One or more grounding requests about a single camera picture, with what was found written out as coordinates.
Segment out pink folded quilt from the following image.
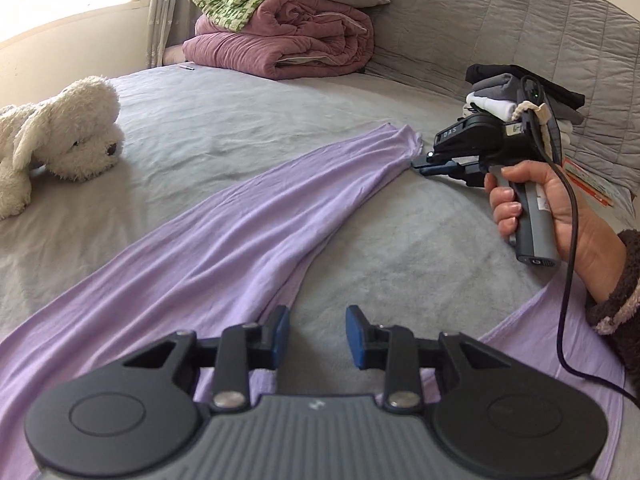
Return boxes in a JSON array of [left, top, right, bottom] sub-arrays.
[[182, 0, 376, 80]]

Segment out stack of folded clothes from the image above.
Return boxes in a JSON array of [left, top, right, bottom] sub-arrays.
[[462, 63, 587, 161]]

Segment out person's right forearm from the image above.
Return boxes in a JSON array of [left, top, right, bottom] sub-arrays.
[[585, 230, 640, 401]]

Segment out pale pink cushion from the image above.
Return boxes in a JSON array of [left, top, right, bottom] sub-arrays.
[[162, 44, 193, 67]]

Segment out person's right hand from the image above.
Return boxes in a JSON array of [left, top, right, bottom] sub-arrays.
[[489, 159, 628, 306]]

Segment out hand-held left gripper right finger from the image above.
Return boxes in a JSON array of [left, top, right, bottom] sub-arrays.
[[345, 304, 518, 411]]

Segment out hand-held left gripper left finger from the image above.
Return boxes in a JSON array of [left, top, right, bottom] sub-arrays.
[[122, 304, 291, 408]]

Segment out white plush dog toy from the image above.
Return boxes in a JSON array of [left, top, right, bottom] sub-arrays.
[[0, 76, 126, 220]]

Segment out lilac pants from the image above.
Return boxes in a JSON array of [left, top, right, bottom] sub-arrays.
[[0, 125, 631, 480]]

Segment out beige cord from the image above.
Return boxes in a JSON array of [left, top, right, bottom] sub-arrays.
[[514, 101, 563, 161]]

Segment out grey quilted headboard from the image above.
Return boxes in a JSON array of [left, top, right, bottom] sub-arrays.
[[357, 0, 640, 221]]

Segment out grey patterned curtain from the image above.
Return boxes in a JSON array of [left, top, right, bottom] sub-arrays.
[[147, 0, 221, 68]]

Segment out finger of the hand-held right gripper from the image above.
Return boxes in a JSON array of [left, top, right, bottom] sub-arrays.
[[419, 162, 485, 187], [411, 156, 466, 168]]

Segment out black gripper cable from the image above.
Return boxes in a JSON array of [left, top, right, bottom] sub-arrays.
[[520, 76, 640, 392]]

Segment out orange book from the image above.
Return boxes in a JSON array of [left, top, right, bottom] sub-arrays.
[[562, 157, 615, 208]]

